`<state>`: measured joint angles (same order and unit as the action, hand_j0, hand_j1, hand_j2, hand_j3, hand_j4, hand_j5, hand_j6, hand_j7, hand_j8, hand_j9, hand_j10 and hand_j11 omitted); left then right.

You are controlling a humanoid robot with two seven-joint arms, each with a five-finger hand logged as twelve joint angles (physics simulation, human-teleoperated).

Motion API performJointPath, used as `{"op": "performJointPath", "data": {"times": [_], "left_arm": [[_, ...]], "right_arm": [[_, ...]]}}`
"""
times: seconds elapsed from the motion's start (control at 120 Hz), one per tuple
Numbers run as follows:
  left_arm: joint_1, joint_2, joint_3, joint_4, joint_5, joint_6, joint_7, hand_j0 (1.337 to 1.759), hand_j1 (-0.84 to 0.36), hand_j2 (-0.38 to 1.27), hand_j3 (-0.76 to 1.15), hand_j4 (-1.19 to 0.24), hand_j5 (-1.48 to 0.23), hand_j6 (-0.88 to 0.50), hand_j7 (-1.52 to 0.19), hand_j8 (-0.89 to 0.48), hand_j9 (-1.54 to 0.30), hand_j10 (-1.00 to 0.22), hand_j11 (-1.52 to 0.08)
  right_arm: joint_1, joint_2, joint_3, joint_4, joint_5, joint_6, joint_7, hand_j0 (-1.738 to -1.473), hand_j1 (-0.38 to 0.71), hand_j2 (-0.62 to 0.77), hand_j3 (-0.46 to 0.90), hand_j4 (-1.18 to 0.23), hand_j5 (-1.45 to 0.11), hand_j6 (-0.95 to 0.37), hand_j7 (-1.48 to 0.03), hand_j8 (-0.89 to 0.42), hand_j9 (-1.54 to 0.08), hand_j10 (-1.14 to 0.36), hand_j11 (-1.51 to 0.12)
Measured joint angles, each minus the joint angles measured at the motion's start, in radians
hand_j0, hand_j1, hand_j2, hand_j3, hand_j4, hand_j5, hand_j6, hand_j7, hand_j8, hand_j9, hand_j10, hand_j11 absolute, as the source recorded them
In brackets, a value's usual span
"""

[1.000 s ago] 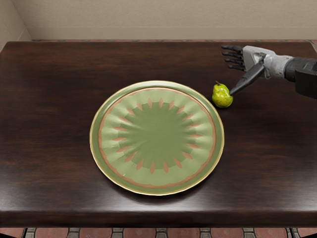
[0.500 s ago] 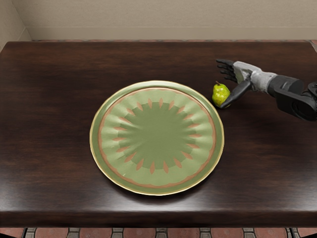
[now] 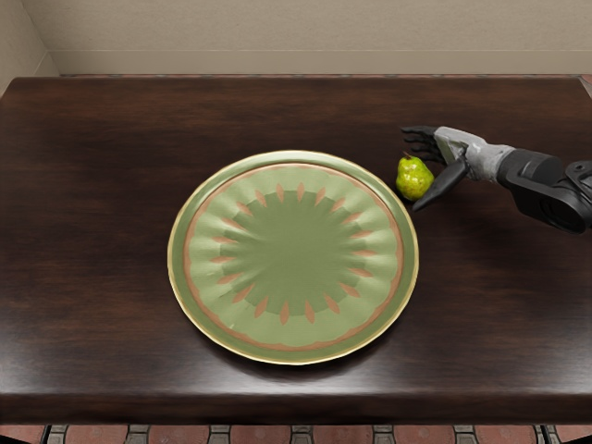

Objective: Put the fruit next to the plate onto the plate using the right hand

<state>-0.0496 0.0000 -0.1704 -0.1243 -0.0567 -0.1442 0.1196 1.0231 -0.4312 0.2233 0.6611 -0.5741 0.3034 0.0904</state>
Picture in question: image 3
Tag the green pear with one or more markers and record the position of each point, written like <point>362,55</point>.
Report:
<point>412,179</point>

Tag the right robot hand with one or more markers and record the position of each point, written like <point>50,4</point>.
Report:
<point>476,156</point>

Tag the green patterned plate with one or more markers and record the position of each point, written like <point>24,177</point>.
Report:
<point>293,257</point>

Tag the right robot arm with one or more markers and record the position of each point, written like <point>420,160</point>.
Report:
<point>546,185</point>

